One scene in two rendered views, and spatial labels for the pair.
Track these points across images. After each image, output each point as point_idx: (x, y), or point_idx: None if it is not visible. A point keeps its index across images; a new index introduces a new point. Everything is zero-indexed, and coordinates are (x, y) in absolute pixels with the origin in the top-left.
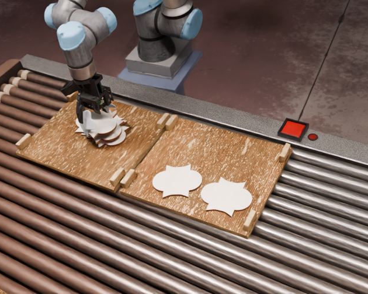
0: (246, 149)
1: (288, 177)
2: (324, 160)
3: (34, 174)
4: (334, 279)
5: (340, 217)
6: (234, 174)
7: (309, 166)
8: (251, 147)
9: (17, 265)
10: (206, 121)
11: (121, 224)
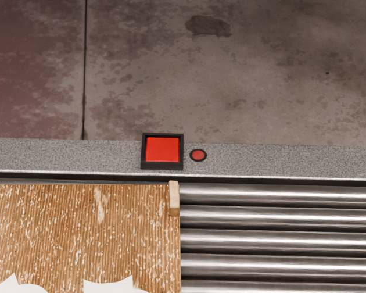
0: (102, 210)
1: (194, 239)
2: (235, 192)
3: None
4: None
5: (301, 281)
6: (103, 265)
7: (217, 209)
8: (110, 204)
9: None
10: None
11: None
